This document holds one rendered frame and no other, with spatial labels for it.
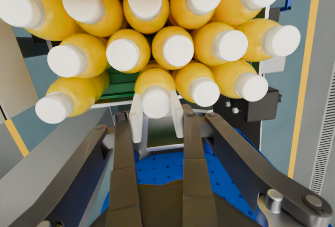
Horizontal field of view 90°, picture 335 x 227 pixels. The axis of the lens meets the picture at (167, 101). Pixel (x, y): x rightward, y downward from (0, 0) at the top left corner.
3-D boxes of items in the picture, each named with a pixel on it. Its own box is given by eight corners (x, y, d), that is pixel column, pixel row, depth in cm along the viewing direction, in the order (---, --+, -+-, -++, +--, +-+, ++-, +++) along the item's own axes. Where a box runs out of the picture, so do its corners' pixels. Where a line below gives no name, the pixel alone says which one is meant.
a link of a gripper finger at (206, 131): (186, 125, 14) (221, 122, 14) (178, 104, 19) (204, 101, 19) (187, 141, 15) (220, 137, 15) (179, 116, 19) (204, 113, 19)
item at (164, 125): (149, 126, 44) (148, 158, 32) (147, 118, 43) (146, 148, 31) (186, 122, 44) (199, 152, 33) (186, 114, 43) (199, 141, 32)
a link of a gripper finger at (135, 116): (141, 143, 16) (133, 144, 16) (143, 113, 23) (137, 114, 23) (136, 114, 15) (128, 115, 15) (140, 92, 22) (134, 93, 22)
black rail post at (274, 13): (246, 27, 40) (267, 24, 32) (247, 13, 39) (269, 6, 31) (254, 26, 40) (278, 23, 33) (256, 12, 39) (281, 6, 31)
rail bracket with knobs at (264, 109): (220, 106, 47) (238, 124, 37) (221, 81, 44) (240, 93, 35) (254, 103, 47) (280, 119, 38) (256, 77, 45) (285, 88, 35)
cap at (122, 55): (129, 74, 23) (127, 77, 22) (103, 58, 22) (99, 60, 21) (144, 50, 22) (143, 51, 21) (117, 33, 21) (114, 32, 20)
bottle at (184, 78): (180, 89, 44) (198, 121, 27) (162, 68, 42) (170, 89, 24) (201, 71, 43) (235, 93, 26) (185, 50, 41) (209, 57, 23)
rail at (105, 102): (78, 105, 38) (72, 110, 35) (77, 101, 38) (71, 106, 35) (249, 86, 40) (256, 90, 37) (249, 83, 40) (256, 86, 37)
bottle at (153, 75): (170, 85, 42) (183, 120, 24) (142, 89, 42) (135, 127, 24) (167, 56, 39) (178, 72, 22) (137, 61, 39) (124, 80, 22)
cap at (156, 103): (171, 111, 24) (173, 117, 22) (144, 115, 24) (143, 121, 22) (168, 85, 23) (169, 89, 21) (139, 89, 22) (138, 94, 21)
